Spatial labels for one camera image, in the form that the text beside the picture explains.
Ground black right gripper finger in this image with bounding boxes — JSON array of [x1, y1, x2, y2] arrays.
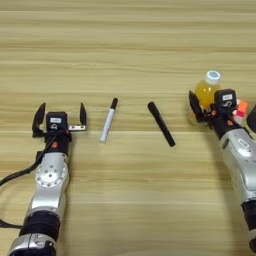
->
[[188, 89, 207, 123]]

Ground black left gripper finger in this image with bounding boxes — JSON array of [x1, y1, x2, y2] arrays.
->
[[78, 101, 89, 127], [31, 101, 47, 134]]

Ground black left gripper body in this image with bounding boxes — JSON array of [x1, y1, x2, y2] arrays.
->
[[31, 111, 88, 158]]

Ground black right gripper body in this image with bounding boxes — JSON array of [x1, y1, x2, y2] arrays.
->
[[197, 88, 245, 141]]

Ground orange juice bottle white cap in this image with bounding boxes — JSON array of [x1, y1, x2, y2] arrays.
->
[[192, 69, 222, 125]]

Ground white marker black cap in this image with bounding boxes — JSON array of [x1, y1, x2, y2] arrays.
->
[[98, 97, 120, 144]]

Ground black marker pen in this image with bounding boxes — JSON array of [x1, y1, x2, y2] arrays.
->
[[146, 101, 177, 148]]

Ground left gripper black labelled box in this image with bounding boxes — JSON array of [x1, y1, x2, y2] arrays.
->
[[45, 111, 69, 132]]

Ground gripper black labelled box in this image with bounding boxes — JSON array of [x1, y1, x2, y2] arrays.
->
[[45, 111, 69, 132], [213, 88, 239, 110]]

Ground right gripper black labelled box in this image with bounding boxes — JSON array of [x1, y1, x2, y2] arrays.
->
[[213, 88, 239, 110]]

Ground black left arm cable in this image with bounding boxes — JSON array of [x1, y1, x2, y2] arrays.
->
[[0, 133, 56, 230]]

